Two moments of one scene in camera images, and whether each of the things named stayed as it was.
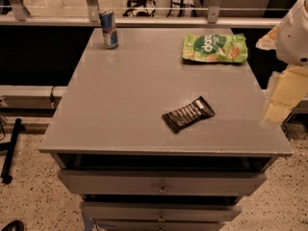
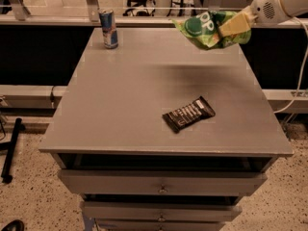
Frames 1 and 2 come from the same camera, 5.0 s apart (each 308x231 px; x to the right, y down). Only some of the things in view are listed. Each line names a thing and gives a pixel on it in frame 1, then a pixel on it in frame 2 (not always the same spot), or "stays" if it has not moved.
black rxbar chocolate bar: (179, 118) stays
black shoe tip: (15, 225) stays
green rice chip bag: (211, 47) → (203, 30)
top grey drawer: (162, 183) stays
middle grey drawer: (162, 211) stays
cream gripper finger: (292, 86) → (273, 5)
